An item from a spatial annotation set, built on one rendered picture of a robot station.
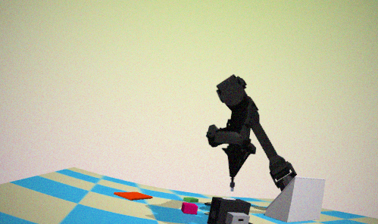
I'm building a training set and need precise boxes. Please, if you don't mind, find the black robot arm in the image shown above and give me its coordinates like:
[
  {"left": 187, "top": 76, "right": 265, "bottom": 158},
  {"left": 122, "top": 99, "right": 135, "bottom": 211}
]
[{"left": 206, "top": 74, "right": 297, "bottom": 191}]

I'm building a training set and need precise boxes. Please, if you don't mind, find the magenta cube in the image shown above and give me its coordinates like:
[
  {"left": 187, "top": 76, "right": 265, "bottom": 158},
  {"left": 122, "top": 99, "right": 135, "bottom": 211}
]
[{"left": 181, "top": 203, "right": 198, "bottom": 215}]

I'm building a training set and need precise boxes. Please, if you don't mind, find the flat green block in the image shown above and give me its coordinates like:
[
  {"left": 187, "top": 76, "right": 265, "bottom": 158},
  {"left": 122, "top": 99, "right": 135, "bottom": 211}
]
[{"left": 183, "top": 197, "right": 198, "bottom": 203}]

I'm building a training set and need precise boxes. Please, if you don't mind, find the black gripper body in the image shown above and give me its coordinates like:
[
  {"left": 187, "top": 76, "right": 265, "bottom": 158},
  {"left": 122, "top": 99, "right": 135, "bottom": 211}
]
[{"left": 213, "top": 115, "right": 256, "bottom": 154}]

